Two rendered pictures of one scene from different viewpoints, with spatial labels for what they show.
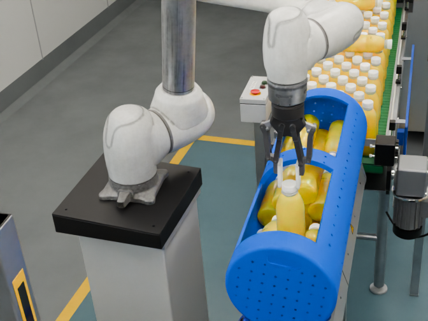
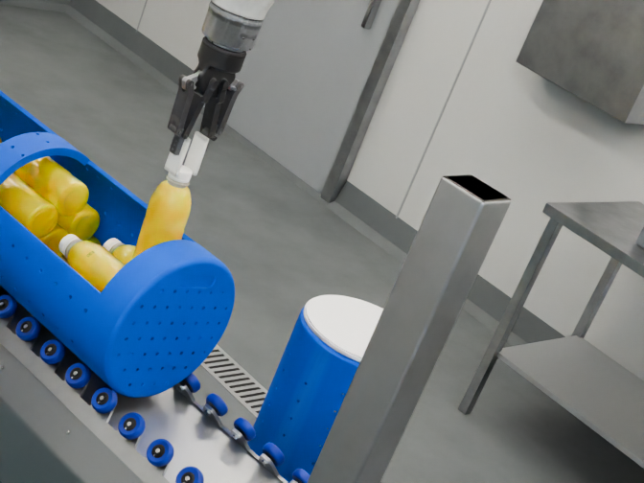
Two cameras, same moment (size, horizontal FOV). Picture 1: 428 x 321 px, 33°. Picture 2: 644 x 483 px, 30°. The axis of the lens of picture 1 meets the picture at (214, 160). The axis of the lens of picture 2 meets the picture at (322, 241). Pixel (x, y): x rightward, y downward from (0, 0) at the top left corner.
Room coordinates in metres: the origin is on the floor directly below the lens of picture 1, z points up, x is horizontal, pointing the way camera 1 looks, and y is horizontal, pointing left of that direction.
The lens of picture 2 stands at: (0.70, 1.58, 2.05)
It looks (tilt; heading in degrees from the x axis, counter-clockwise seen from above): 21 degrees down; 286
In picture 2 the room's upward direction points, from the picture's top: 22 degrees clockwise
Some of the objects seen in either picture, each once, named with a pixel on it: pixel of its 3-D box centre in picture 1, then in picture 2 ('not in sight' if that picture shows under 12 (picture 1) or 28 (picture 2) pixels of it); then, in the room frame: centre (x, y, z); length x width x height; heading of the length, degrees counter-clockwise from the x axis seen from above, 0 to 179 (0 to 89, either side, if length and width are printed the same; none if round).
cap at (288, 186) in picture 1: (289, 187); (179, 174); (1.48, -0.18, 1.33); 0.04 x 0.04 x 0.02
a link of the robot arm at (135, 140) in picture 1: (131, 140); not in sight; (1.96, 0.25, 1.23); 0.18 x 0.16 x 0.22; 130
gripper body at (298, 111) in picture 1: (288, 117); (217, 68); (1.48, -0.18, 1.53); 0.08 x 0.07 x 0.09; 73
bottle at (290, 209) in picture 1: (290, 221); (163, 227); (1.48, -0.18, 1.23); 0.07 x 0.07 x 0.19
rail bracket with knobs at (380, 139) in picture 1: (383, 151); not in sight; (2.22, -0.61, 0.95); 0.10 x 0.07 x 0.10; 73
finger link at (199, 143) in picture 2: (298, 174); (195, 153); (1.48, -0.20, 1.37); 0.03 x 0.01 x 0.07; 163
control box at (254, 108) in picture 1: (258, 99); not in sight; (2.52, -0.19, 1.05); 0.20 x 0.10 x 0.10; 163
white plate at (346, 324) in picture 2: not in sight; (366, 332); (1.18, -0.64, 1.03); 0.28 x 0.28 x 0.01
